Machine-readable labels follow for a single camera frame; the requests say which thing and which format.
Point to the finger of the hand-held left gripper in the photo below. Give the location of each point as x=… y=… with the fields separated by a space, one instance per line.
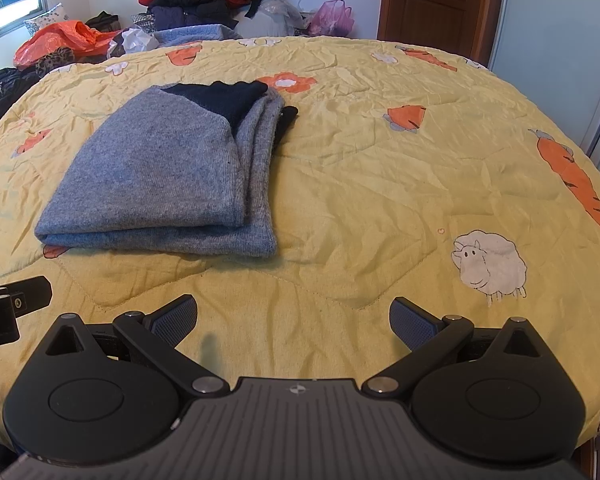
x=32 y=294

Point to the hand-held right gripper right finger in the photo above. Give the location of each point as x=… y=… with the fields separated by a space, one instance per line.
x=412 y=322

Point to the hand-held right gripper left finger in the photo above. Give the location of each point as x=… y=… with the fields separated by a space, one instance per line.
x=175 y=321

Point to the grey sweater with navy sleeves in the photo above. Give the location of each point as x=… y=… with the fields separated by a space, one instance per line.
x=155 y=175

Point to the yellow carrot print quilt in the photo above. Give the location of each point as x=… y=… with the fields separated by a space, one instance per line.
x=380 y=185

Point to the dark patterned cloth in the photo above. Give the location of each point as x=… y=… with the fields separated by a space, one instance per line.
x=2 y=95

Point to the leopard print cloth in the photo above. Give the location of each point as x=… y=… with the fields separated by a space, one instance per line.
x=55 y=60

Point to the orange plastic bag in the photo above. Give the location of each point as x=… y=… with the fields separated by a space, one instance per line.
x=55 y=40

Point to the white crumpled plastic bag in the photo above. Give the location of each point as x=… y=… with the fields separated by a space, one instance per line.
x=135 y=40

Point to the floral pillow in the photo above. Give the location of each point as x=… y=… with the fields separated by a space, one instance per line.
x=47 y=20

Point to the window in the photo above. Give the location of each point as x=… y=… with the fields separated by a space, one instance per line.
x=10 y=17

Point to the dark green cloth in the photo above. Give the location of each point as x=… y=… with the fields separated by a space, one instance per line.
x=102 y=21

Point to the light blue knit garment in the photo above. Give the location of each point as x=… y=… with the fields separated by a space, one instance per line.
x=195 y=34

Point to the checked cloth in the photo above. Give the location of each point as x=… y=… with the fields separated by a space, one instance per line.
x=142 y=21

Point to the pink plastic bag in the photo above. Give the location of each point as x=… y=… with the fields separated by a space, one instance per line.
x=332 y=20

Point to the pale sliding wardrobe door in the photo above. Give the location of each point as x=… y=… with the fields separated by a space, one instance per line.
x=545 y=35

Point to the clear plastic bag bundle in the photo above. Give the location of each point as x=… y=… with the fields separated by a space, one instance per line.
x=275 y=20

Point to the brown wooden door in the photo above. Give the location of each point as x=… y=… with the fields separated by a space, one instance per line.
x=430 y=5

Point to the brown wooden door frame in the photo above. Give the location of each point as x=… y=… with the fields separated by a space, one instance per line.
x=490 y=10

